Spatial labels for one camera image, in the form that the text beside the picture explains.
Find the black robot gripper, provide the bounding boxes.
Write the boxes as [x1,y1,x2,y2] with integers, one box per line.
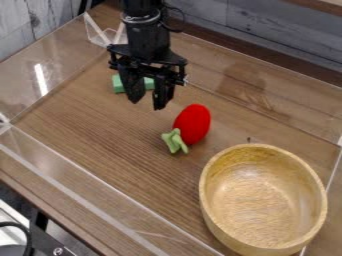
[107,13,187,110]

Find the red toy strawberry green leaves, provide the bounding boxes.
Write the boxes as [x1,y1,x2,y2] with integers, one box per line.
[162,104,211,153]

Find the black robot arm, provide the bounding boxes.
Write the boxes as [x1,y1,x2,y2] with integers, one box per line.
[107,0,187,110]

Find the green rectangular block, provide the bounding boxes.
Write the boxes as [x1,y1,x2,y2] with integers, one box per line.
[112,74,155,94]

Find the wooden bowl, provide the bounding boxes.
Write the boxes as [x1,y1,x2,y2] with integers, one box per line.
[199,144,327,256]

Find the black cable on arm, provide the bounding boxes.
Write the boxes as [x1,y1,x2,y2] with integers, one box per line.
[159,4,187,34]

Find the clear acrylic enclosure wall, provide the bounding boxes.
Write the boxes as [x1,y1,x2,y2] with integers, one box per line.
[0,18,342,256]

